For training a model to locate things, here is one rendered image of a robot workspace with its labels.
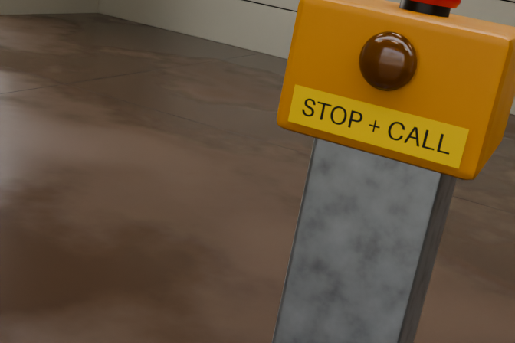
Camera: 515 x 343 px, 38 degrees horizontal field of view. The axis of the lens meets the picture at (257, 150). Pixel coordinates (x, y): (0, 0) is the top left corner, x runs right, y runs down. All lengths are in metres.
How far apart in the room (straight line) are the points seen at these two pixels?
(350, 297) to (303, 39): 0.16
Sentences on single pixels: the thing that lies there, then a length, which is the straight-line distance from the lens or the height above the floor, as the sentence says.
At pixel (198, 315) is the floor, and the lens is 2.32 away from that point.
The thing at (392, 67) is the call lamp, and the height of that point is 1.05.
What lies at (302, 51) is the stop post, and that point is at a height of 1.05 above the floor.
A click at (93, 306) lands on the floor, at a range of 2.29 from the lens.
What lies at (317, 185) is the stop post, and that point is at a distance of 0.46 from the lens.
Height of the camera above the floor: 1.10
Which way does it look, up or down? 15 degrees down
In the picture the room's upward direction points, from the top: 11 degrees clockwise
